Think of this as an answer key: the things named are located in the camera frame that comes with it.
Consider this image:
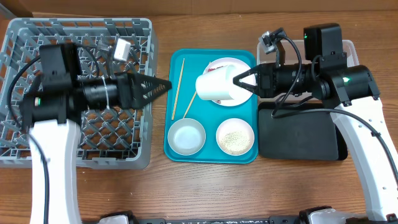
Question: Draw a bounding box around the white paper cup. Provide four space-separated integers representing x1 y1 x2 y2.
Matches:
195 65 237 100

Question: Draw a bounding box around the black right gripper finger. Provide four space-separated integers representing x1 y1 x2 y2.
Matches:
233 81 259 95
233 68 257 83

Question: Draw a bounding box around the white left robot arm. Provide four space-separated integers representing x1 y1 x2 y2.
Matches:
19 43 172 223

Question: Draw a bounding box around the grey dish rack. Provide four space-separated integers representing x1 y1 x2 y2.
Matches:
1 18 159 169

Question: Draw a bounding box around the wooden chopstick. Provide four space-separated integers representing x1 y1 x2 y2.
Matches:
172 58 185 120
183 91 197 119

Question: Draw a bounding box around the white round plate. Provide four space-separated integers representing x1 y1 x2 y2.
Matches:
203 57 252 107

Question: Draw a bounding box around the teal plastic tray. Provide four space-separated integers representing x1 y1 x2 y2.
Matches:
164 49 258 164

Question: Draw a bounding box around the black waste tray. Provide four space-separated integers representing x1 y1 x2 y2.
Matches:
258 102 348 161

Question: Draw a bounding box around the grey bowl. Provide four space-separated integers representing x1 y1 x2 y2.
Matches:
167 118 206 156

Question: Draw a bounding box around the wooden chopstick left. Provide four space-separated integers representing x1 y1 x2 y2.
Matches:
172 58 185 120

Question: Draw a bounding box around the red snack wrapper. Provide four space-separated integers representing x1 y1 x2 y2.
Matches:
207 66 222 72

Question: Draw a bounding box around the wooden chopstick right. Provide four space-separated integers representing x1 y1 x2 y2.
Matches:
183 91 197 119

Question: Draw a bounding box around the white bowl with rice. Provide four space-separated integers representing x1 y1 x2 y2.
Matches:
216 118 255 156

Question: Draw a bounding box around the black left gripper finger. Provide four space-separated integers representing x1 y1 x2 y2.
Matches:
132 84 171 109
132 73 172 90

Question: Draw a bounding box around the clear plastic bin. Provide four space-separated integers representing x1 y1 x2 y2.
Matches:
256 40 359 67

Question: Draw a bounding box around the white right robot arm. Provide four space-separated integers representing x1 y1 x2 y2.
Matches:
233 23 397 223

